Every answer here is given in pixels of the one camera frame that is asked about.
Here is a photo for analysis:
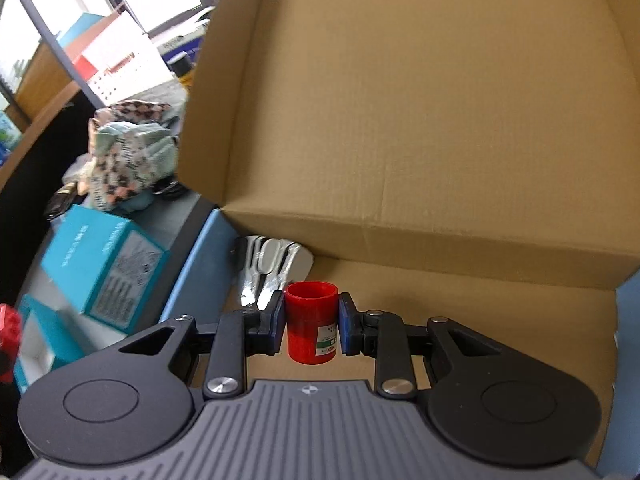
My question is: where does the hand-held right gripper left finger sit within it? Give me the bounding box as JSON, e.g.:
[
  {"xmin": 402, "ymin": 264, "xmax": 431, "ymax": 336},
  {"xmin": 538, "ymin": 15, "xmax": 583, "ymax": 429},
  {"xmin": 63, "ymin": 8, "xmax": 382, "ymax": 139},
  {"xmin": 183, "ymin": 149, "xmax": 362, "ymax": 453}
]
[{"xmin": 117, "ymin": 290, "xmax": 287, "ymax": 401}]

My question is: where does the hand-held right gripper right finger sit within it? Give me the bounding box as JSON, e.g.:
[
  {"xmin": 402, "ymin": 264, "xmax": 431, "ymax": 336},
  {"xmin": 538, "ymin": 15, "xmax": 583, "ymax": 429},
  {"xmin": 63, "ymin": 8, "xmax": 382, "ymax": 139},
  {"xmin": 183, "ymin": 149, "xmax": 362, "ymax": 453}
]
[{"xmin": 339, "ymin": 291, "xmax": 506, "ymax": 401}]

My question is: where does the red cylinder container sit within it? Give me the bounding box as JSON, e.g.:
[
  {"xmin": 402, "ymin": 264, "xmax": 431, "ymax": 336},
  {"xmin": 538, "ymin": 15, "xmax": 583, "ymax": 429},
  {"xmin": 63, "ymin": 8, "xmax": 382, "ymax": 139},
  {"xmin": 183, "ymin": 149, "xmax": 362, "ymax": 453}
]
[{"xmin": 283, "ymin": 282, "xmax": 340, "ymax": 365}]

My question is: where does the white and metal clip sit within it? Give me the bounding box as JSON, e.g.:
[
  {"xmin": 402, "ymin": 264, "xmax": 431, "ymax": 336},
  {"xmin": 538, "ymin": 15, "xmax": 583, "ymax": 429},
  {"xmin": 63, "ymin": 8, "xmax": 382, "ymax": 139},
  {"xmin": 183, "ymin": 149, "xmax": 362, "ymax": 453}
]
[{"xmin": 236, "ymin": 234, "xmax": 315, "ymax": 310}]

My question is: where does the large blue cardboard box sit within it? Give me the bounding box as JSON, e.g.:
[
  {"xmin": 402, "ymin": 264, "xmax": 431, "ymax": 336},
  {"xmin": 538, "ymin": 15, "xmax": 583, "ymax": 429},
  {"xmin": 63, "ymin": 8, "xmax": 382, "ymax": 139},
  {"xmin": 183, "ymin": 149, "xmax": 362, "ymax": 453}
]
[{"xmin": 159, "ymin": 0, "xmax": 640, "ymax": 480}]

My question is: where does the red box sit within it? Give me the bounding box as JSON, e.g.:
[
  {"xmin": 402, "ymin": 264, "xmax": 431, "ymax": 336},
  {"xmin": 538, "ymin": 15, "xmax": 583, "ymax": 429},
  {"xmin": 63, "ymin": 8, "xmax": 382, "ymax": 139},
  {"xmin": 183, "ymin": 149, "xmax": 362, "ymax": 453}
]
[{"xmin": 0, "ymin": 302, "xmax": 24, "ymax": 386}]

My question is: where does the grey desktop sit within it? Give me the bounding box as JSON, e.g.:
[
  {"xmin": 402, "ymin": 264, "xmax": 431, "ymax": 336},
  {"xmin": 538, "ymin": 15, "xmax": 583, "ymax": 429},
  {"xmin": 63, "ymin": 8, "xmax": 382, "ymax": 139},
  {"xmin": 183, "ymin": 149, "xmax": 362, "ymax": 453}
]
[{"xmin": 27, "ymin": 187, "xmax": 222, "ymax": 343}]

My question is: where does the closed teal box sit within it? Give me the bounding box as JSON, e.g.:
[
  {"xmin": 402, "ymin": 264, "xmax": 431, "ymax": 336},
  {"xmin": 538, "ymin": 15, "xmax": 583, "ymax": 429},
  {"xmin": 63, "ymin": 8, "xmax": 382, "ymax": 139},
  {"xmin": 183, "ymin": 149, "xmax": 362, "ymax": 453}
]
[{"xmin": 40, "ymin": 204, "xmax": 169, "ymax": 334}]

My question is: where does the teal open box base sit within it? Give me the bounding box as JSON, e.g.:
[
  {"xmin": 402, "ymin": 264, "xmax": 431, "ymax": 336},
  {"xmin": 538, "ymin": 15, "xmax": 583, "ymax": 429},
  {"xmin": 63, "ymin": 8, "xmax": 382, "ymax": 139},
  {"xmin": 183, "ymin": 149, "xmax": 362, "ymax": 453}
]
[{"xmin": 12, "ymin": 293, "xmax": 97, "ymax": 397}]

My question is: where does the patterned knit cloth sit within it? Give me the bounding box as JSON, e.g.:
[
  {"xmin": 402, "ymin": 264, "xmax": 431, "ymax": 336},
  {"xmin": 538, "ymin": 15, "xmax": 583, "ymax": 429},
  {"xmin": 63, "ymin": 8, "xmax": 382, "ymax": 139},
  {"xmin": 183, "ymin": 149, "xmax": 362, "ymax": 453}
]
[{"xmin": 87, "ymin": 101, "xmax": 184, "ymax": 212}]

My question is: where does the black leather wallet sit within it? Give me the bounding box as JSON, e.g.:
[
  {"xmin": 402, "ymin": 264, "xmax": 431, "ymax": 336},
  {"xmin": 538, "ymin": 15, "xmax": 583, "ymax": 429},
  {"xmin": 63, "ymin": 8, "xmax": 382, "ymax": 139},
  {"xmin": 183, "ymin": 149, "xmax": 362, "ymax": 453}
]
[{"xmin": 42, "ymin": 182, "xmax": 79, "ymax": 222}]

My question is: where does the yellow and black can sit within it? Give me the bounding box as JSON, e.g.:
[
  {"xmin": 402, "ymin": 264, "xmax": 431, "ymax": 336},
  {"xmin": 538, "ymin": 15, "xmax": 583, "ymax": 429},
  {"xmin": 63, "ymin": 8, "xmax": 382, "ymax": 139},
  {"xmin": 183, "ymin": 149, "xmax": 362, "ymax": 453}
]
[{"xmin": 167, "ymin": 54, "xmax": 197, "ymax": 94}]

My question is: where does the white perforated basket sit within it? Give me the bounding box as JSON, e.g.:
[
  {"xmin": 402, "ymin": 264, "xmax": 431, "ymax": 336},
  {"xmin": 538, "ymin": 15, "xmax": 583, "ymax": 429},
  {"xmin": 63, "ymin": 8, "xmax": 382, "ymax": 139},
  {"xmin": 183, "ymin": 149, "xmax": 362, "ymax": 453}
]
[{"xmin": 91, "ymin": 35, "xmax": 173, "ymax": 111}]

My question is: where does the blue and white glove box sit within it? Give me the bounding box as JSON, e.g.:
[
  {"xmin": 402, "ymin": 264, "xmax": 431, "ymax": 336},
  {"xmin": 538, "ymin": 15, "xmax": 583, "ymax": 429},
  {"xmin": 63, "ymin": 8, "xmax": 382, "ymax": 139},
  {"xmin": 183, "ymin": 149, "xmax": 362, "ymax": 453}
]
[{"xmin": 157, "ymin": 29, "xmax": 207, "ymax": 64}]

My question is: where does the curved wooden counter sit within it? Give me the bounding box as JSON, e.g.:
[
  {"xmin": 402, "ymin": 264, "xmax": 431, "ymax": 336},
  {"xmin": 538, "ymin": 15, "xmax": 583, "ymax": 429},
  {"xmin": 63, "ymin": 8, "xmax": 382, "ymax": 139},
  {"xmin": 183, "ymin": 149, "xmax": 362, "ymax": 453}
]
[{"xmin": 0, "ymin": 39, "xmax": 97, "ymax": 188}]

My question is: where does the office glass partition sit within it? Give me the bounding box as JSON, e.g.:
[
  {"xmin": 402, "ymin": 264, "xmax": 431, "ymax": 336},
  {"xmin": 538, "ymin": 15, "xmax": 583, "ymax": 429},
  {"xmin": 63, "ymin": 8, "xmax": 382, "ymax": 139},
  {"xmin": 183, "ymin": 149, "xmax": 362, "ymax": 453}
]
[{"xmin": 0, "ymin": 0, "xmax": 109, "ymax": 111}]

